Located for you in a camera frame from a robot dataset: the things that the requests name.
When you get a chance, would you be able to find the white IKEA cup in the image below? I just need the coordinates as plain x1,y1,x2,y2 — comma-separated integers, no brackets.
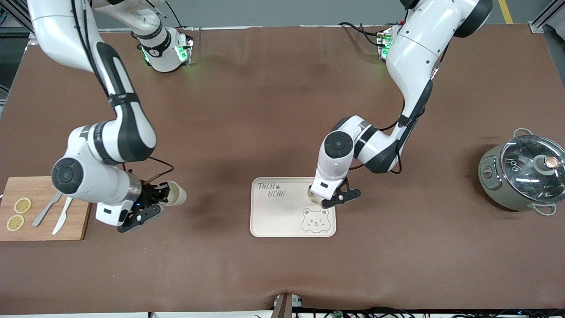
307,185,331,205
164,180,187,207

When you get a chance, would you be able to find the beige bear print tray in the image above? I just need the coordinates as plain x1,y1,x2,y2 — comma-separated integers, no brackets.
250,177,337,238

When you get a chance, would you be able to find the white plastic knife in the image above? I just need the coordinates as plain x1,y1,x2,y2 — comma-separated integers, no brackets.
52,197,75,235

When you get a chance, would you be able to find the grey plastic knife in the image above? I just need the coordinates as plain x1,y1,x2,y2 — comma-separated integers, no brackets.
32,191,63,227

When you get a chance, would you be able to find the bamboo cutting board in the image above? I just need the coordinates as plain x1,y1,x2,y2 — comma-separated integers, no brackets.
0,176,98,242

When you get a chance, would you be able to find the grey-green electric cooking pot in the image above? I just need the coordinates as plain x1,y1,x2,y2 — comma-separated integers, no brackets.
478,128,565,216

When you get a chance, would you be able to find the glass pot lid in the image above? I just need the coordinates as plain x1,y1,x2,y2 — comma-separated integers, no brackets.
500,135,565,204

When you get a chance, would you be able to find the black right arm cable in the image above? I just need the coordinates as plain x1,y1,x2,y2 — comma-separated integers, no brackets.
71,0,175,186

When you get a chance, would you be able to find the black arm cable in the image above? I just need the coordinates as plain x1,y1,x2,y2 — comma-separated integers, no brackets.
349,42,446,175
71,0,175,186

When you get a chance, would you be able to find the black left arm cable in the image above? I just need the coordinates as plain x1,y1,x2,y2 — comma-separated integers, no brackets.
349,42,446,175

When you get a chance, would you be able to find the metal table clamp mount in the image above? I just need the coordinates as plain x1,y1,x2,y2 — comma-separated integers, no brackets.
270,293,304,318

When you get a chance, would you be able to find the black left base cable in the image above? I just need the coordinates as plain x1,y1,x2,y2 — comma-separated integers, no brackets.
339,21,382,47

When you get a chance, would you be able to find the black base cable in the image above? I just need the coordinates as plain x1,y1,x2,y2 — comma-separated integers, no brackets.
166,0,185,30
339,21,382,47

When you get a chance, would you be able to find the black right base cable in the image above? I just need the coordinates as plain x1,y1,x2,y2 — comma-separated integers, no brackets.
166,0,185,30

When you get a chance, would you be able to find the aluminium frame profile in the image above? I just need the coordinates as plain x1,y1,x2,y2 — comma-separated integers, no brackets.
527,0,565,34
0,0,45,45

